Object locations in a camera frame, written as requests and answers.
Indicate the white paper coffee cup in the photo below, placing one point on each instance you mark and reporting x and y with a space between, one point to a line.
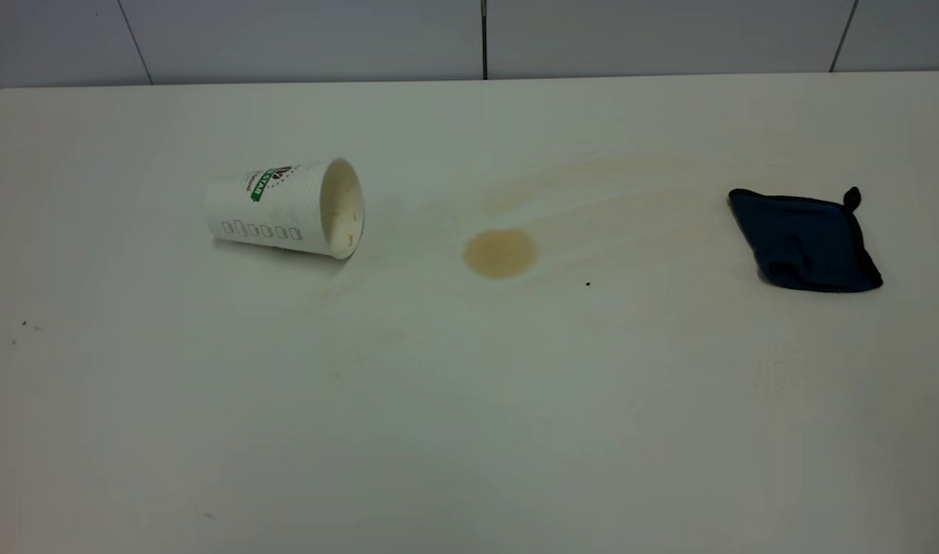
284 208

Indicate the dark blue cleaning cloth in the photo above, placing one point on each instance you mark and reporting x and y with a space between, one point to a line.
804 242

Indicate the brown coffee puddle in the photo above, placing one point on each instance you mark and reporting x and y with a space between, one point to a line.
500 254

